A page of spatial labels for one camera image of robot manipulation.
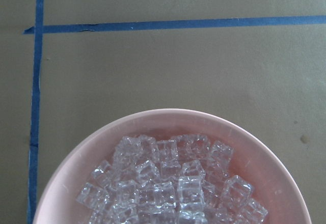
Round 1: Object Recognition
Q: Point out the pink bowl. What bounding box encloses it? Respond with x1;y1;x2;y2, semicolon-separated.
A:
34;108;311;223

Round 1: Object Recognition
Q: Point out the pile of clear ice cubes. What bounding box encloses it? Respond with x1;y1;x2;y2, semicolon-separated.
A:
76;134;268;223

